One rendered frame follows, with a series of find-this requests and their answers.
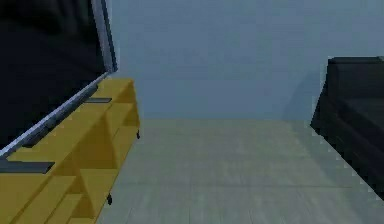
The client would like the yellow wheeled television stand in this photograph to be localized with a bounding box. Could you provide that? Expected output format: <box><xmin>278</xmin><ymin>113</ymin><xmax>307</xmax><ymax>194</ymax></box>
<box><xmin>0</xmin><ymin>78</ymin><xmax>141</xmax><ymax>224</ymax></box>

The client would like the black flat television set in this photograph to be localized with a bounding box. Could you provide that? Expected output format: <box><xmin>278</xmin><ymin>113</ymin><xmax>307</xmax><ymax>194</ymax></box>
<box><xmin>0</xmin><ymin>0</ymin><xmax>119</xmax><ymax>175</ymax></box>

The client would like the black sofa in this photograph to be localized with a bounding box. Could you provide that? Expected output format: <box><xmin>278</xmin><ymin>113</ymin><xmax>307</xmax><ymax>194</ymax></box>
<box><xmin>310</xmin><ymin>56</ymin><xmax>384</xmax><ymax>202</ymax></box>

